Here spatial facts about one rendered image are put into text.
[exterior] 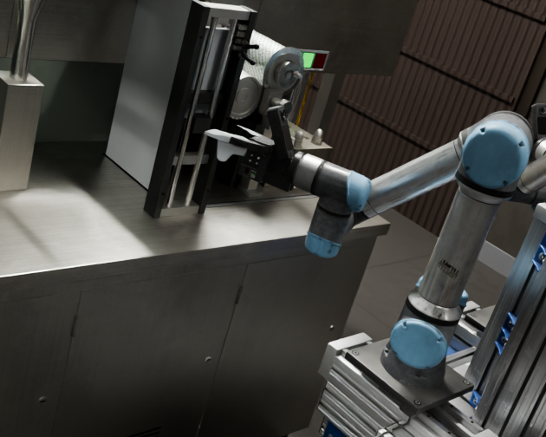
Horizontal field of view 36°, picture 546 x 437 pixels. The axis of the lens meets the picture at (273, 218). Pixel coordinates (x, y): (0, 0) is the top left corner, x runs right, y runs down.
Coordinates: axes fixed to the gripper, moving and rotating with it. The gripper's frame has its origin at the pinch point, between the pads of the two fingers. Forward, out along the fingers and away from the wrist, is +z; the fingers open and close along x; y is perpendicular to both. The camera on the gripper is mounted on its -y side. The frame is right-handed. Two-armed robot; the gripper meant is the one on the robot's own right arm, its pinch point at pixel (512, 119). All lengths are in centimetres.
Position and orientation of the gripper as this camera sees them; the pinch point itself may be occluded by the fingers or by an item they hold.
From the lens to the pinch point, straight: 278.0
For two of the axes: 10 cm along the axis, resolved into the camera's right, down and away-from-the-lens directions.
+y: -1.4, 8.9, 4.4
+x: 9.5, 0.0, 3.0
